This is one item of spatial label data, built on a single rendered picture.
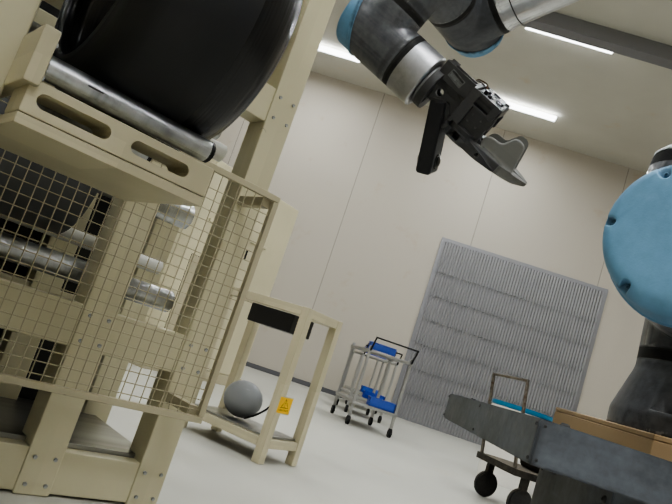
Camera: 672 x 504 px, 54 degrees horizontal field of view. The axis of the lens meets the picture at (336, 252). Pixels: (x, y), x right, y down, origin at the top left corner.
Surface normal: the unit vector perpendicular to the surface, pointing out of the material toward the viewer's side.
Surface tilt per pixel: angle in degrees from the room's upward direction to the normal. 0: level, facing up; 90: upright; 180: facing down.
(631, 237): 98
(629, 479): 90
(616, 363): 90
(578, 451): 90
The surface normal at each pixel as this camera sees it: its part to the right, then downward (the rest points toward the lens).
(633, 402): -0.77, -0.60
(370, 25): -0.26, 0.06
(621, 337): -0.02, -0.17
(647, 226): -0.61, -0.18
